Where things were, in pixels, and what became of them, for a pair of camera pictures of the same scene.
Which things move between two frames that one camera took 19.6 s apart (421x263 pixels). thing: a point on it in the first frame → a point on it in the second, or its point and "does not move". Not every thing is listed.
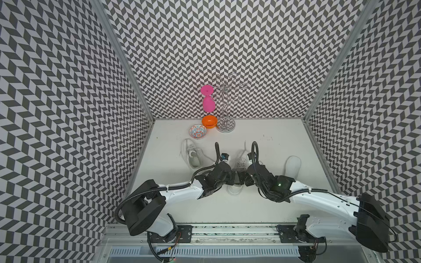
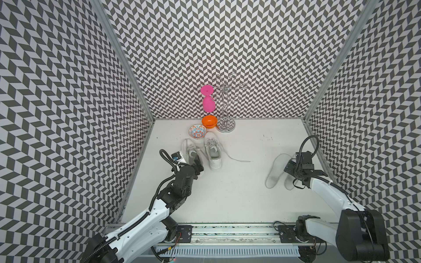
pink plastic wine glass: x=209 y=102 does not move
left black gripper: x=231 y=178 → x=198 y=165
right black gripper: x=248 y=182 → x=290 y=166
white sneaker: x=242 y=160 → x=213 y=147
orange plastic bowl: x=210 y=121 does not move
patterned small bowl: x=198 y=131 does not move
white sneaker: x=192 y=155 does not move
